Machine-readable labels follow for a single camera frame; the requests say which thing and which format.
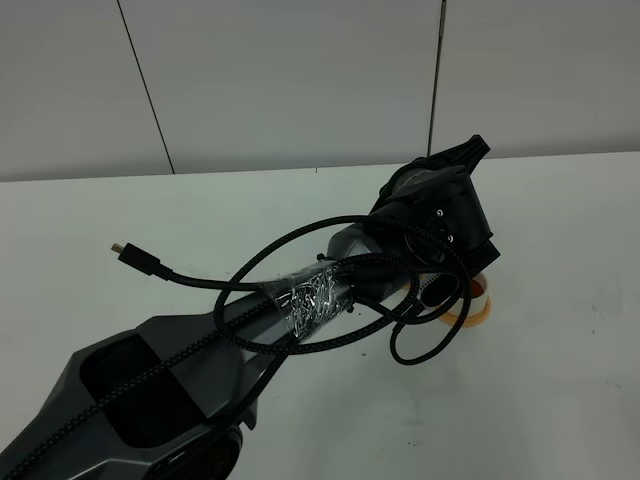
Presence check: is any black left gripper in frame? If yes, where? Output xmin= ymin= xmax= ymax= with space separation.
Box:
xmin=371 ymin=135 xmax=500 ymax=275

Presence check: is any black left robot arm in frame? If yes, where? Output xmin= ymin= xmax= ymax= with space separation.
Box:
xmin=1 ymin=135 xmax=499 ymax=479

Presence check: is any white teacup near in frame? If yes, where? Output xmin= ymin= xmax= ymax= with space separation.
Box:
xmin=448 ymin=274 xmax=490 ymax=313

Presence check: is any orange saucer near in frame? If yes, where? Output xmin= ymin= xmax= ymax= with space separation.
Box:
xmin=440 ymin=296 xmax=492 ymax=328

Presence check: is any clear tape wrap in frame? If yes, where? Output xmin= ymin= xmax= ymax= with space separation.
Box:
xmin=261 ymin=261 xmax=354 ymax=341

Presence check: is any black braided camera cable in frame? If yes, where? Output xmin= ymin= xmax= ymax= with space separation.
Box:
xmin=0 ymin=212 xmax=474 ymax=476

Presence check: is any loose black usb cable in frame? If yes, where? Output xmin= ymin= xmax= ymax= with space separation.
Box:
xmin=110 ymin=242 xmax=416 ymax=291

